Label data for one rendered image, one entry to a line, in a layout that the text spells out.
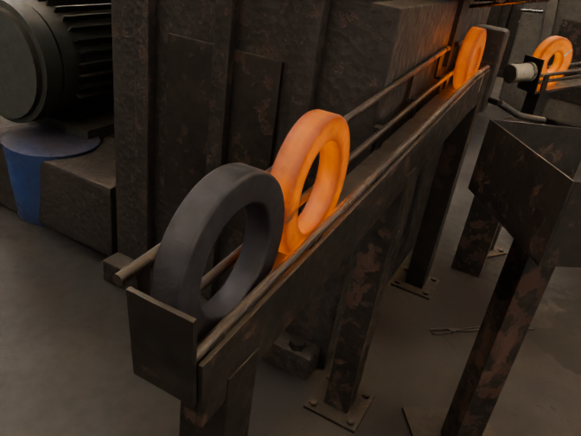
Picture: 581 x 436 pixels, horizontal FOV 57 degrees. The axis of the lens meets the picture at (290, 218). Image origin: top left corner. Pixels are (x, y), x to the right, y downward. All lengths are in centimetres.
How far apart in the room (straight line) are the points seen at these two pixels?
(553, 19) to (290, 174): 368
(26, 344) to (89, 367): 18
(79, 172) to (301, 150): 121
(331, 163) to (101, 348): 90
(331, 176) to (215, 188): 29
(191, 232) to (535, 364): 135
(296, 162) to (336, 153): 13
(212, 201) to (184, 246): 4
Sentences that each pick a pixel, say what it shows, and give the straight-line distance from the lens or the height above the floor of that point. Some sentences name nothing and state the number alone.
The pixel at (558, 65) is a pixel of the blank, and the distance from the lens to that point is 200.
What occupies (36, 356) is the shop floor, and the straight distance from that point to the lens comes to 145.
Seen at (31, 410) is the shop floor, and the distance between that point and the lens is 134.
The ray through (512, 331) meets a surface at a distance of 113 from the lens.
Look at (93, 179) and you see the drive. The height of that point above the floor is 25.
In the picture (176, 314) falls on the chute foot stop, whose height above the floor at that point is 67.
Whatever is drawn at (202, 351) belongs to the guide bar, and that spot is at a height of 63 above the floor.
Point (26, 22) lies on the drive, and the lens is 183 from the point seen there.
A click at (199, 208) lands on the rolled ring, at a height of 75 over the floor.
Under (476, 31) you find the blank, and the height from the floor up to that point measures 81.
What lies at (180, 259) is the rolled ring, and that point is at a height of 72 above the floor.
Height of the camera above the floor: 97
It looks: 28 degrees down
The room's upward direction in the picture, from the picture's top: 8 degrees clockwise
